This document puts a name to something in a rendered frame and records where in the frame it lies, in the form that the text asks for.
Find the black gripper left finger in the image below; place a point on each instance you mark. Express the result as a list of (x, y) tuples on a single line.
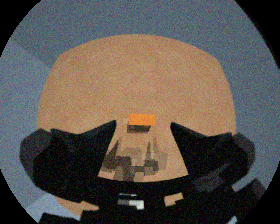
[(90, 146)]

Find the orange block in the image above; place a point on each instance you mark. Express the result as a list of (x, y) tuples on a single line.
[(141, 119)]

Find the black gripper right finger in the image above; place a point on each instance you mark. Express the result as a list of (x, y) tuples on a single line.
[(194, 147)]

